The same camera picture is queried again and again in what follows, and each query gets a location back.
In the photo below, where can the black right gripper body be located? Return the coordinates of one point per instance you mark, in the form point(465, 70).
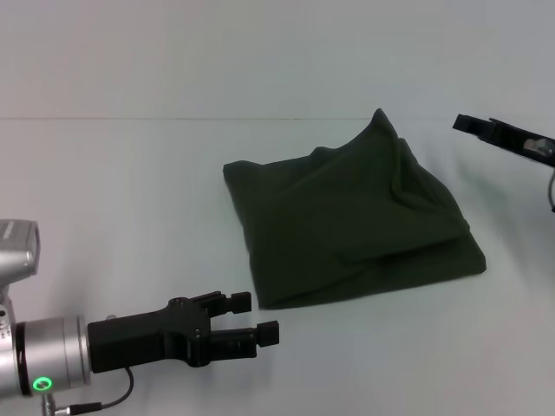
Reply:
point(516, 138)

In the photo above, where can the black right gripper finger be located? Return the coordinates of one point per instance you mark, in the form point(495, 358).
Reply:
point(470, 126)

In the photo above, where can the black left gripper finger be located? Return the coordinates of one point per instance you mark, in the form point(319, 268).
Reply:
point(234, 344)
point(234, 302)

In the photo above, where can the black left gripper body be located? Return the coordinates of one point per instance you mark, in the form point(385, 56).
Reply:
point(139, 338)

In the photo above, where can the dark green t-shirt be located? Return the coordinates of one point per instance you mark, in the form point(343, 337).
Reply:
point(347, 225)

